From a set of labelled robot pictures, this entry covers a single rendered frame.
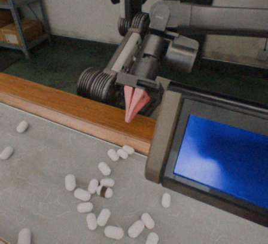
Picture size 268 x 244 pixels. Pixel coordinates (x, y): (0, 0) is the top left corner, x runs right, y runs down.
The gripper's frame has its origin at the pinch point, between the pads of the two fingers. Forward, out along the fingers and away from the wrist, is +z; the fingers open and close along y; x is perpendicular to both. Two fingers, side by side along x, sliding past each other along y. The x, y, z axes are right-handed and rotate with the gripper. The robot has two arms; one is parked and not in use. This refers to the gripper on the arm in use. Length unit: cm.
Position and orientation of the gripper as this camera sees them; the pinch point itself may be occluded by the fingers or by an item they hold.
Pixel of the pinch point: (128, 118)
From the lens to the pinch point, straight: 52.2
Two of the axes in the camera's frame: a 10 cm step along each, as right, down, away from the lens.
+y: 9.0, 2.8, -3.2
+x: 2.7, 2.1, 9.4
